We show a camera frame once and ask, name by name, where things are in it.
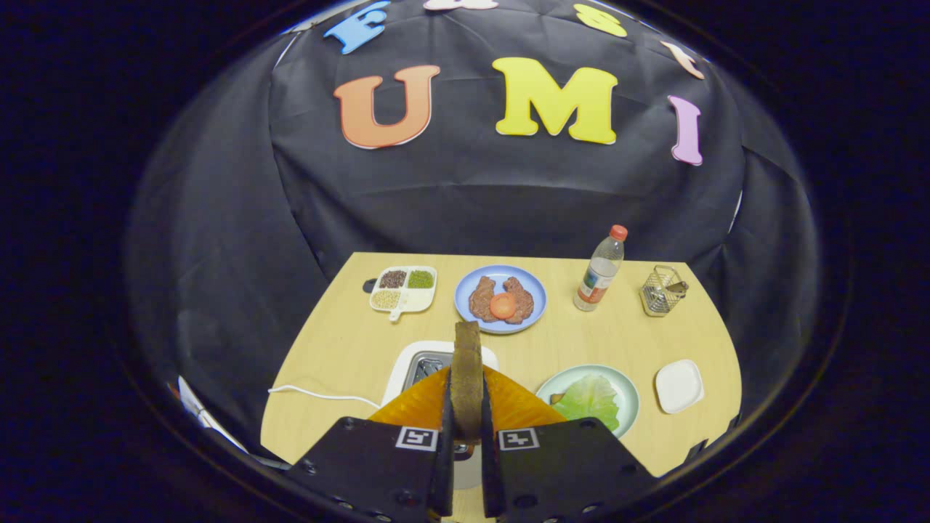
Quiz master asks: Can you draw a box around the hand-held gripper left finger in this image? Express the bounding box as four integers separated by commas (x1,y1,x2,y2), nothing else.
287,365,455,523

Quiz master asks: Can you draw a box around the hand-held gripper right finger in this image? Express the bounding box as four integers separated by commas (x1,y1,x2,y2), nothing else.
481,365,658,523

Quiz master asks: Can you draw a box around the green lettuce leaf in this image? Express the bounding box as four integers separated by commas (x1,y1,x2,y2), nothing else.
556,374,622,433

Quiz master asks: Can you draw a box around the white toaster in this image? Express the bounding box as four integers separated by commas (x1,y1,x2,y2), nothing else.
381,340,499,491

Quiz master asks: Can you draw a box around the pale green round plate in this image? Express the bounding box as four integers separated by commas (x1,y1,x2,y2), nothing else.
535,364,641,439

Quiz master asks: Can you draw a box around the brown meat piece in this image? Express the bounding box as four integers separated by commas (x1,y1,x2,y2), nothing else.
469,276,498,323
503,277,535,325

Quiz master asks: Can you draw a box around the white divided tray with beans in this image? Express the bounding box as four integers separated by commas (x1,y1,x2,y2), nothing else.
368,265,438,323

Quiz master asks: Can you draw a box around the blue round plate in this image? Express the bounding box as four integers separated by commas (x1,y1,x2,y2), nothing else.
454,264,547,335

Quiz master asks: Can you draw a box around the white square plate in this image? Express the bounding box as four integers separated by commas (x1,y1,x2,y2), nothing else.
655,359,705,415

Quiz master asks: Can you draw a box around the clear water bottle red cap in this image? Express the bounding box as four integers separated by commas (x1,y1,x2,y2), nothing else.
573,224,628,312

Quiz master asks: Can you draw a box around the white cable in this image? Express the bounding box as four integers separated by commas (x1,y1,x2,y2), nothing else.
267,384,382,409

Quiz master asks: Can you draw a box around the metal wire utensil holder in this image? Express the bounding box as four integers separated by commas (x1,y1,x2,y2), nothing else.
639,264,690,317

